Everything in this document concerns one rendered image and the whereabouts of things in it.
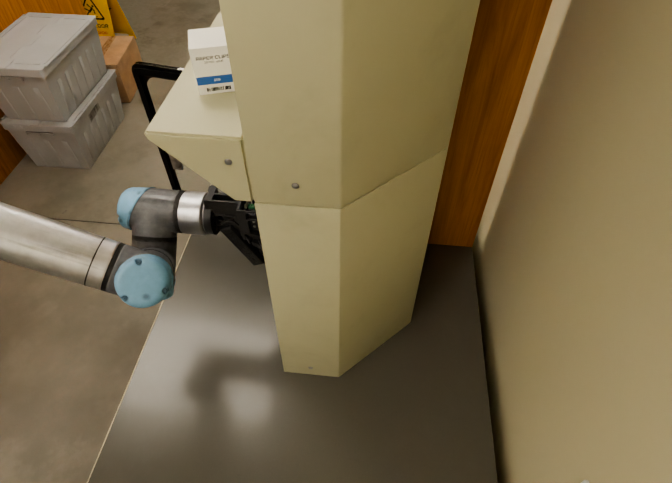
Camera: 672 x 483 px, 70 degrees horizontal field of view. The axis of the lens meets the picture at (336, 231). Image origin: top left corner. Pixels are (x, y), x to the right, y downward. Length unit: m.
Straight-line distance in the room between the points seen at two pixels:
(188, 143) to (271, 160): 0.10
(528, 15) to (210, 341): 0.84
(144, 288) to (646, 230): 0.62
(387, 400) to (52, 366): 1.66
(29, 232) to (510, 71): 0.79
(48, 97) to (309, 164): 2.43
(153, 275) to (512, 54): 0.67
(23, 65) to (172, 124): 2.31
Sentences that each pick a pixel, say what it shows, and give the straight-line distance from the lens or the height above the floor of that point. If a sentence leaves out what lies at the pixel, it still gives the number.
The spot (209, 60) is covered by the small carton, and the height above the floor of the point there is 1.55.
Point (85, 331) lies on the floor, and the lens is 2.39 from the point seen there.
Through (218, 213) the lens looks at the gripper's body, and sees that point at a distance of 0.84.
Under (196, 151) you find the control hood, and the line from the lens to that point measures 0.58.
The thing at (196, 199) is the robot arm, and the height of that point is 1.27.
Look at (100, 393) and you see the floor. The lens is 2.21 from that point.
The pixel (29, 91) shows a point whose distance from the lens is 2.94.
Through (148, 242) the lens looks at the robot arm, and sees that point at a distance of 0.87.
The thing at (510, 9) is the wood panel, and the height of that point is 1.51.
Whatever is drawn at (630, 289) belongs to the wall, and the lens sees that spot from 0.61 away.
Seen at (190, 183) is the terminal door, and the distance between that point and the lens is 1.14.
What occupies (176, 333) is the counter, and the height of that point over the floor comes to 0.94.
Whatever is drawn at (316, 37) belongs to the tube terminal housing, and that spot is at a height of 1.63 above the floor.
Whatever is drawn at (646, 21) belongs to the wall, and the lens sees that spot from 0.67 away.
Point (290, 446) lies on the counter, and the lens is 0.95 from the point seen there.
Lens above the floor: 1.84
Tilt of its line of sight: 48 degrees down
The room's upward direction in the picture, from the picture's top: straight up
